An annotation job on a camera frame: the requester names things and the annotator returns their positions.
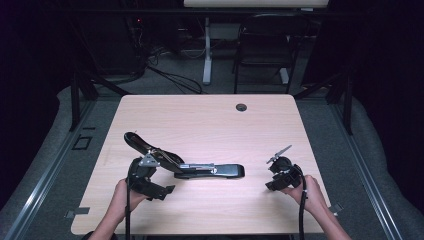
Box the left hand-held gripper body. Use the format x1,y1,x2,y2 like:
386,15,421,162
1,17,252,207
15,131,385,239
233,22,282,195
127,151,161,194

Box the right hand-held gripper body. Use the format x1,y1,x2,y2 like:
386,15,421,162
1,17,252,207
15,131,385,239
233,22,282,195
266,144,304,189

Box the black stapler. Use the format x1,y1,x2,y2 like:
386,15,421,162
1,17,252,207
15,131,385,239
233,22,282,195
123,131,246,180

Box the person's left hand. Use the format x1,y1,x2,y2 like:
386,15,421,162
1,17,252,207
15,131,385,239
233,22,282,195
112,178,152,218

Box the person's right hand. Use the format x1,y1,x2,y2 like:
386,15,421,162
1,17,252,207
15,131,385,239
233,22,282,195
280,174,330,215

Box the grey tape strip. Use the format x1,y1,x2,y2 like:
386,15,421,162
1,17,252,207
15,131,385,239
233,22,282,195
64,206,91,220
327,202,345,215

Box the black metal stand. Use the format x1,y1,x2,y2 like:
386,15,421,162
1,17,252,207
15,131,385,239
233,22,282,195
68,70,132,132
293,70,355,136

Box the black chair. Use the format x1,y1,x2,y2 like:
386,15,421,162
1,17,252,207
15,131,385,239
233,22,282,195
231,13,310,95

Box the dark equipment with red light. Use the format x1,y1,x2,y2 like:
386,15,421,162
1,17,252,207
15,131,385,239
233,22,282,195
124,14,149,69

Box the white desk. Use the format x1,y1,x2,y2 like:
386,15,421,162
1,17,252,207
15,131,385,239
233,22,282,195
182,0,331,86

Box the left hand-held gripper black cable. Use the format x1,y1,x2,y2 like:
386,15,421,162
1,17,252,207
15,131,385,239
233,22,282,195
124,175,132,240

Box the hand-held gripper black cable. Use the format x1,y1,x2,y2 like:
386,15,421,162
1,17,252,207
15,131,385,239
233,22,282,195
297,165,308,240
124,175,132,240

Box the right hand-held gripper black cable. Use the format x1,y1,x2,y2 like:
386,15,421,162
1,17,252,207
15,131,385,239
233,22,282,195
297,165,308,240

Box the aluminium floor rail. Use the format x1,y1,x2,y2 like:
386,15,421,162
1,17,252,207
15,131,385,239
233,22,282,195
2,99,97,240
329,99,405,240

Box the black floor cables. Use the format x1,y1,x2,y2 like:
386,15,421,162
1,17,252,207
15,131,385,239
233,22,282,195
143,46,208,96

